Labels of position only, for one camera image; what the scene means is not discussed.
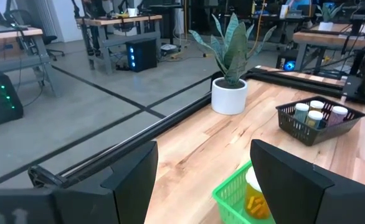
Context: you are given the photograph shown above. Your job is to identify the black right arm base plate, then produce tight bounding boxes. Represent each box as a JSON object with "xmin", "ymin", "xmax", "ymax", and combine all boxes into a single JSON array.
[{"xmin": 341, "ymin": 74, "xmax": 365, "ymax": 106}]

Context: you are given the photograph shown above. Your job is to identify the yellow hanging cable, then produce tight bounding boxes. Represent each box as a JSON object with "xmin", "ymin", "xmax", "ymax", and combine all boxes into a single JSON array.
[{"xmin": 252, "ymin": 0, "xmax": 267, "ymax": 54}]

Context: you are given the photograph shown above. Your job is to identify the black computer tower blue lights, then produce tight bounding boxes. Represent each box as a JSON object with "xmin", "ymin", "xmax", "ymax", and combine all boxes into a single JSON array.
[{"xmin": 125, "ymin": 37, "xmax": 158, "ymax": 73}]

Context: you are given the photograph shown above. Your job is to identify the wood-top grey desk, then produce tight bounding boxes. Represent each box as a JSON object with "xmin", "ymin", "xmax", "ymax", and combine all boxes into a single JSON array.
[
  {"xmin": 75, "ymin": 14, "xmax": 164, "ymax": 75},
  {"xmin": 292, "ymin": 20, "xmax": 365, "ymax": 72},
  {"xmin": 0, "ymin": 26, "xmax": 60, "ymax": 97}
]

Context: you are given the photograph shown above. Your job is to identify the large white ball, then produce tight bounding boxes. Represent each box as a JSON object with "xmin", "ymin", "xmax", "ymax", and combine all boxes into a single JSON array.
[{"xmin": 244, "ymin": 166, "xmax": 271, "ymax": 220}]

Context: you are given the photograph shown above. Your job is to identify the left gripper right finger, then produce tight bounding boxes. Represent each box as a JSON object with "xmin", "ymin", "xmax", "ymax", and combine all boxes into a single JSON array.
[{"xmin": 250, "ymin": 139, "xmax": 365, "ymax": 224}]

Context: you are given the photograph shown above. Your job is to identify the green plastic mesh bin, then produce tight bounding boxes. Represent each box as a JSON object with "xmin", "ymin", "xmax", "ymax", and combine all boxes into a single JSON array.
[{"xmin": 212, "ymin": 160, "xmax": 277, "ymax": 224}]

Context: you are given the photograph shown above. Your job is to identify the black plastic mesh bin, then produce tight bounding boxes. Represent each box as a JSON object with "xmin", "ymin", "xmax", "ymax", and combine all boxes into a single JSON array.
[{"xmin": 275, "ymin": 95, "xmax": 365, "ymax": 147}]

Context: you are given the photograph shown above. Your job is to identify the white plant pot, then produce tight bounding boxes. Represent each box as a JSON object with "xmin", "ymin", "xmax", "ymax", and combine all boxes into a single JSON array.
[
  {"xmin": 318, "ymin": 21, "xmax": 335, "ymax": 32},
  {"xmin": 211, "ymin": 77, "xmax": 249, "ymax": 116}
]

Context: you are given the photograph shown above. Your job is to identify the computer with blue glowing fan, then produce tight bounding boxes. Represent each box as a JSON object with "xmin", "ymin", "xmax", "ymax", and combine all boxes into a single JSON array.
[{"xmin": 275, "ymin": 49, "xmax": 298, "ymax": 72}]

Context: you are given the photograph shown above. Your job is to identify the black aluminium table frame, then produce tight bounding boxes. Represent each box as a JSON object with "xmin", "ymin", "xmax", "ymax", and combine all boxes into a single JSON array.
[{"xmin": 26, "ymin": 65, "xmax": 365, "ymax": 189}]

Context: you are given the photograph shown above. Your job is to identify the black office chair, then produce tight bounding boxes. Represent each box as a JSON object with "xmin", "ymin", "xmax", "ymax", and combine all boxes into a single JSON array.
[{"xmin": 9, "ymin": 9, "xmax": 67, "ymax": 62}]

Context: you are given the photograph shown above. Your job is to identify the small clear bottle cap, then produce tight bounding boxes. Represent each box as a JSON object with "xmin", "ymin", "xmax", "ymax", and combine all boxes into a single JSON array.
[{"xmin": 327, "ymin": 105, "xmax": 349, "ymax": 127}]

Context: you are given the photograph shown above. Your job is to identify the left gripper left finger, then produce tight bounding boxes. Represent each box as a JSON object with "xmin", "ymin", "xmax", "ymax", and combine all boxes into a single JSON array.
[{"xmin": 0, "ymin": 141, "xmax": 159, "ymax": 224}]

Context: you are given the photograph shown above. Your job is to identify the small white ball bottom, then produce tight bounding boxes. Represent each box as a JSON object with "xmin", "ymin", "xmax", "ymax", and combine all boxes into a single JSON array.
[{"xmin": 305, "ymin": 110, "xmax": 325, "ymax": 130}]

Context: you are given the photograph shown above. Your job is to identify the green artificial plant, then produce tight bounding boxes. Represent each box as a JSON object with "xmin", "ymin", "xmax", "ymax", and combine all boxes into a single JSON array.
[
  {"xmin": 316, "ymin": 2, "xmax": 345, "ymax": 23},
  {"xmin": 188, "ymin": 12, "xmax": 277, "ymax": 88}
]

